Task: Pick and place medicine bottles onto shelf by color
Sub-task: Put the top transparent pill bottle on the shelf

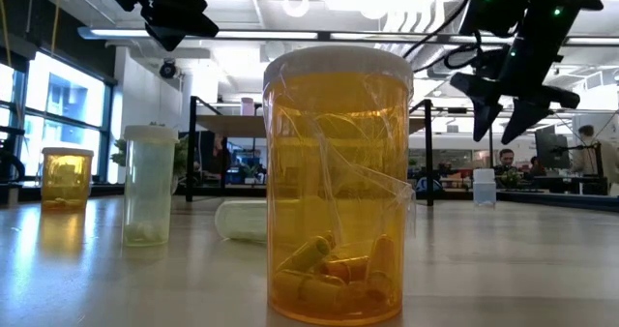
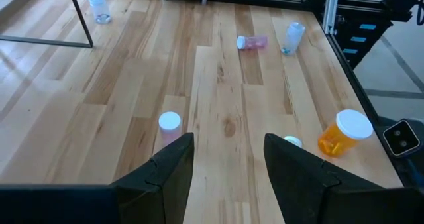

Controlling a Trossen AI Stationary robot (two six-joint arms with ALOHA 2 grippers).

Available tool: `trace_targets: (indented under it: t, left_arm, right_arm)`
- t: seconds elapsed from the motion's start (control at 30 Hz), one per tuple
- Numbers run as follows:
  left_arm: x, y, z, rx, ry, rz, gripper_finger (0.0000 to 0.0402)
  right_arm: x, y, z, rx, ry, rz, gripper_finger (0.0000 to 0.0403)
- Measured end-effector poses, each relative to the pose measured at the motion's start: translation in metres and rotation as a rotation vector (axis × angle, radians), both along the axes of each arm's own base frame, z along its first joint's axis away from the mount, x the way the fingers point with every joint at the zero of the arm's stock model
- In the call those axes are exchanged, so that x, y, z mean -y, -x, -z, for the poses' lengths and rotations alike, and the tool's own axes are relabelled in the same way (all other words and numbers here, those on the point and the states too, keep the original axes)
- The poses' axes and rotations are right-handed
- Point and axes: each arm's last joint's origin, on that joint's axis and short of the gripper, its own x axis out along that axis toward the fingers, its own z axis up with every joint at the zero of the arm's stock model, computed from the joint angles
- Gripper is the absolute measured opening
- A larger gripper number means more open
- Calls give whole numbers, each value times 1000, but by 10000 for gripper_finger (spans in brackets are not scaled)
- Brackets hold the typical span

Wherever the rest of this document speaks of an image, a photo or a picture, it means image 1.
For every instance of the overhead light bar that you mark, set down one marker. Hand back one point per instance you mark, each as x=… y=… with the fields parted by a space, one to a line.
x=266 y=35

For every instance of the wooden shelf black metal frame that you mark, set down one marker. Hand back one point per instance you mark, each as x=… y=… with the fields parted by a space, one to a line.
x=227 y=126

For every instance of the person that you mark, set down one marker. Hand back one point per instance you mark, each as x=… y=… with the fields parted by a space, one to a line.
x=220 y=157
x=505 y=161
x=587 y=148
x=534 y=166

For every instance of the blue white round object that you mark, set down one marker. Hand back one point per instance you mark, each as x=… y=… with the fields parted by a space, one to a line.
x=428 y=186

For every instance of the silver ventilation duct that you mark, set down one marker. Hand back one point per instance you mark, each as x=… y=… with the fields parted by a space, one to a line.
x=437 y=66

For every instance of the round pendant lamp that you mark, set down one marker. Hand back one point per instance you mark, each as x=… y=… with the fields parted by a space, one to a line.
x=296 y=5

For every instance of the black computer monitor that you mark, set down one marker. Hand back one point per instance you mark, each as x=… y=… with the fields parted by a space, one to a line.
x=551 y=150

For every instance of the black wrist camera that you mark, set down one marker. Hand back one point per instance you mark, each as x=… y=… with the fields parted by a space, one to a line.
x=493 y=12

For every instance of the potted green plant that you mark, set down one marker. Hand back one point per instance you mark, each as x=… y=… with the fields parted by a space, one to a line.
x=182 y=155

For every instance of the taped orange pill bottle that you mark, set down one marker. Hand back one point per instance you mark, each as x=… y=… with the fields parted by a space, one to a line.
x=338 y=172

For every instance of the clear pill bottle white cap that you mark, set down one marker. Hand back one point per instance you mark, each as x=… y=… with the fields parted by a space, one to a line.
x=483 y=189

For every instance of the large window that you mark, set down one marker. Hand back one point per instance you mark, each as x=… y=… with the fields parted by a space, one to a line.
x=63 y=99

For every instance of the green tinted pill bottle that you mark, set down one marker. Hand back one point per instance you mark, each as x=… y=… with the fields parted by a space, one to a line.
x=147 y=187
x=239 y=220

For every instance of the black ceiling spotlight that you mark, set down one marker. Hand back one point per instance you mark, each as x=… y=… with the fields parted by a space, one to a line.
x=168 y=69

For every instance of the small potted plant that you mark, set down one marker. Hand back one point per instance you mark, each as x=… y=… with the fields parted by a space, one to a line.
x=511 y=178
x=250 y=173

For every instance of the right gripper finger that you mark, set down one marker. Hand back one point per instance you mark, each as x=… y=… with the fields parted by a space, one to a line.
x=483 y=104
x=537 y=105

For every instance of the orange pill bottle white cap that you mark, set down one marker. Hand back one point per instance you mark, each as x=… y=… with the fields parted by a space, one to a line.
x=67 y=182

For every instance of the black office chair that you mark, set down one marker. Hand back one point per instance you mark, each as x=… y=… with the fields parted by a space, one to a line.
x=12 y=130

